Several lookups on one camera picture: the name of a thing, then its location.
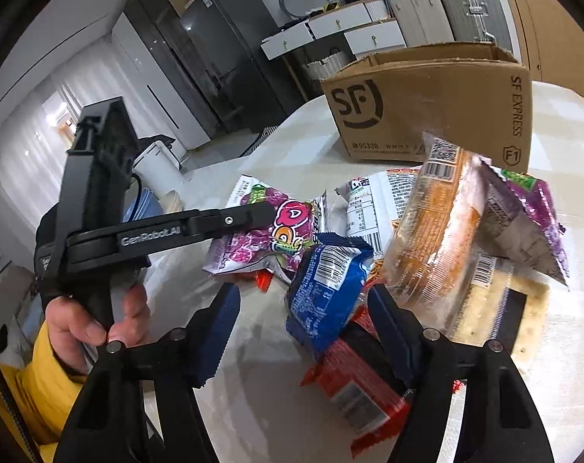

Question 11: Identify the orange bread packet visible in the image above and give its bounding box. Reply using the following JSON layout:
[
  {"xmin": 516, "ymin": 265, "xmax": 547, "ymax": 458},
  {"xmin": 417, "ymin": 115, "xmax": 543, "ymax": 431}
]
[{"xmin": 383, "ymin": 130, "xmax": 493, "ymax": 329}]

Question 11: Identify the woven laundry basket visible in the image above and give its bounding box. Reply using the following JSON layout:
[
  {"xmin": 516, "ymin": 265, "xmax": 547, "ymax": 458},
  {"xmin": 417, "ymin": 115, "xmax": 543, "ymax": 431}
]
[{"xmin": 305, "ymin": 51, "xmax": 359, "ymax": 81}]

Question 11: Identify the white drawer cabinet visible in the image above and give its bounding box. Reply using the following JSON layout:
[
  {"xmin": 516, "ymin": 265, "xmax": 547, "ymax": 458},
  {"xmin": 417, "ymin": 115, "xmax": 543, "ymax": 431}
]
[{"xmin": 260, "ymin": 0, "xmax": 408, "ymax": 83}]

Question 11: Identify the black glossy cabinet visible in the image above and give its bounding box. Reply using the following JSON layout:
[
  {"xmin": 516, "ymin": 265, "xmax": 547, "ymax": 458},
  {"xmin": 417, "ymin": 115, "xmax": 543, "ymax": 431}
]
[{"xmin": 123, "ymin": 0, "xmax": 225, "ymax": 148}]

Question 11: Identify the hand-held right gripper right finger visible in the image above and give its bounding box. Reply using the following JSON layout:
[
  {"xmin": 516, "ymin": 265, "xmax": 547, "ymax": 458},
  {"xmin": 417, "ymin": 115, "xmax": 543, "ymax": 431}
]
[{"xmin": 366, "ymin": 284, "xmax": 550, "ymax": 463}]

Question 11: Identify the purple grape snack packet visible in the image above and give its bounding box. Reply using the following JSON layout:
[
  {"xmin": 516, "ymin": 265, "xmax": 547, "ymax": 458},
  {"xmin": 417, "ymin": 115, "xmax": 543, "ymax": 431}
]
[
  {"xmin": 475, "ymin": 157, "xmax": 570, "ymax": 291},
  {"xmin": 202, "ymin": 174, "xmax": 328, "ymax": 284}
]

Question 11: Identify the black and white patterned rug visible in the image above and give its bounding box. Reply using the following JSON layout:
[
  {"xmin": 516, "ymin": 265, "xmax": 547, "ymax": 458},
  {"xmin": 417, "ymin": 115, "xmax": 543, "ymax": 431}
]
[{"xmin": 244, "ymin": 126, "xmax": 279, "ymax": 156}]

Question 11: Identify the person's left hand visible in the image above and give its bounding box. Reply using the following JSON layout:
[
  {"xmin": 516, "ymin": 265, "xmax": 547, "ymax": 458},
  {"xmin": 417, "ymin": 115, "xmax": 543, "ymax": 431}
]
[{"xmin": 46, "ymin": 282, "xmax": 151, "ymax": 373}]

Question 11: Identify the wooden door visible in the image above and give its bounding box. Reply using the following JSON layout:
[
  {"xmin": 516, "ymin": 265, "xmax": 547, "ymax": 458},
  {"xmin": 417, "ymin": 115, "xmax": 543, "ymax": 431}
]
[{"xmin": 494, "ymin": 0, "xmax": 584, "ymax": 103}]

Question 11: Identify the brown cardboard box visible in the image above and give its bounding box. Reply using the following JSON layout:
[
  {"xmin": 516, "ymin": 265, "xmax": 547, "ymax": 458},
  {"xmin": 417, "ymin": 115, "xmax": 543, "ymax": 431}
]
[{"xmin": 320, "ymin": 41, "xmax": 534, "ymax": 174}]

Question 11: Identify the grey refrigerator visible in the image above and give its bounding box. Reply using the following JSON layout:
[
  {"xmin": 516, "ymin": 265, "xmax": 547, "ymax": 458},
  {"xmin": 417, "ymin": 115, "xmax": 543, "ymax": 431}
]
[{"xmin": 178, "ymin": 0, "xmax": 305, "ymax": 134}]

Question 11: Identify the beige suitcase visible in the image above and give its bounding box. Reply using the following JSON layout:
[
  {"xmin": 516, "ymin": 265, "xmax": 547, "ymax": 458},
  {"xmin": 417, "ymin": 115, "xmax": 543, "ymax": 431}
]
[{"xmin": 386, "ymin": 0, "xmax": 454, "ymax": 49}]

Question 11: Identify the white noodle packet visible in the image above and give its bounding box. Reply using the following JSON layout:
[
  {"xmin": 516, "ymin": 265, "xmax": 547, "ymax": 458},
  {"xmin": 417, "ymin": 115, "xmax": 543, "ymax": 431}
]
[{"xmin": 333, "ymin": 166, "xmax": 424, "ymax": 281}]

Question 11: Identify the white curtain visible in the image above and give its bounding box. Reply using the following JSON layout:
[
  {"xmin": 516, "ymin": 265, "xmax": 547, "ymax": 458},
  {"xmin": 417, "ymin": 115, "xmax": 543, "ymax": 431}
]
[{"xmin": 0, "ymin": 77, "xmax": 83, "ymax": 256}]

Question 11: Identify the person's left forearm yellow sleeve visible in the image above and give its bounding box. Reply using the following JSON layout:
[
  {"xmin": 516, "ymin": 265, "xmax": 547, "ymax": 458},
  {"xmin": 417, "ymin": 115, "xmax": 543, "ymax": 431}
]
[{"xmin": 0, "ymin": 321, "xmax": 91, "ymax": 463}]

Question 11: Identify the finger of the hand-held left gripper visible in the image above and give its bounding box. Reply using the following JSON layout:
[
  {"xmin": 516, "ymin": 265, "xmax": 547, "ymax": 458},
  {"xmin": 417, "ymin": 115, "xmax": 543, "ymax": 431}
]
[{"xmin": 186, "ymin": 201, "xmax": 279, "ymax": 243}]

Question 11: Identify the blue plastic basin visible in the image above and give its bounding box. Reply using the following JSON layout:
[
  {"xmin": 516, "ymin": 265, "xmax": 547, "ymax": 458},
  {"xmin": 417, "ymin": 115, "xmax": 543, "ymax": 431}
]
[{"xmin": 123, "ymin": 187, "xmax": 170, "ymax": 226}]

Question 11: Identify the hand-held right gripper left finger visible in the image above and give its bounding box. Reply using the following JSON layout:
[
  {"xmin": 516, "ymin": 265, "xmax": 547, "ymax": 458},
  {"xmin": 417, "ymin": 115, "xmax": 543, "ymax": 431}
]
[{"xmin": 55, "ymin": 282, "xmax": 242, "ymax": 463}]

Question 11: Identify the black cable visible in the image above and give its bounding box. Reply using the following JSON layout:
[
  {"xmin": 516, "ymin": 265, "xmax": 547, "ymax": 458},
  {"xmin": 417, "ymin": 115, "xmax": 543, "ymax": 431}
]
[{"xmin": 130, "ymin": 172, "xmax": 147, "ymax": 214}]

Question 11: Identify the red and black snack packet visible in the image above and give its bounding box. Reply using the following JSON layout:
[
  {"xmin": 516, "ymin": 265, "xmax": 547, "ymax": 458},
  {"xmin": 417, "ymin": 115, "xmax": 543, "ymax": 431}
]
[{"xmin": 300, "ymin": 306, "xmax": 466, "ymax": 459}]

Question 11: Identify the white trash bin black lid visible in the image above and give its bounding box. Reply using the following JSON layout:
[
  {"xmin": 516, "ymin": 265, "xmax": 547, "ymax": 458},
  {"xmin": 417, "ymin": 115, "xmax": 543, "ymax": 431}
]
[{"xmin": 132, "ymin": 134, "xmax": 185, "ymax": 175}]

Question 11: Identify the blue snack packet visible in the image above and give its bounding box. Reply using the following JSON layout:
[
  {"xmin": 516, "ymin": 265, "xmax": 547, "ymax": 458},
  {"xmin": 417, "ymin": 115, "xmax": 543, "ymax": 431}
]
[{"xmin": 284, "ymin": 232, "xmax": 374, "ymax": 365}]

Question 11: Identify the clear cracker packet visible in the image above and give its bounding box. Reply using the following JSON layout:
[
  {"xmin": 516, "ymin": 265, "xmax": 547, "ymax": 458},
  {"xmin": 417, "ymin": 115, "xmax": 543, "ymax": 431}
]
[{"xmin": 453, "ymin": 255, "xmax": 552, "ymax": 363}]

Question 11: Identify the beige checked tablecloth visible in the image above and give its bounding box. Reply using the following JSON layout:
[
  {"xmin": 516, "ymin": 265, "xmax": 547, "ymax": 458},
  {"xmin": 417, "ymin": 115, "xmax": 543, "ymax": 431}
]
[{"xmin": 142, "ymin": 82, "xmax": 584, "ymax": 463}]

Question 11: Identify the silver suitcase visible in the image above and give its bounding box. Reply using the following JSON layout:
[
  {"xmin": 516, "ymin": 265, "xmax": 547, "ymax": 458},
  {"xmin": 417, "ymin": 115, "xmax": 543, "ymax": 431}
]
[{"xmin": 439, "ymin": 0, "xmax": 510, "ymax": 46}]

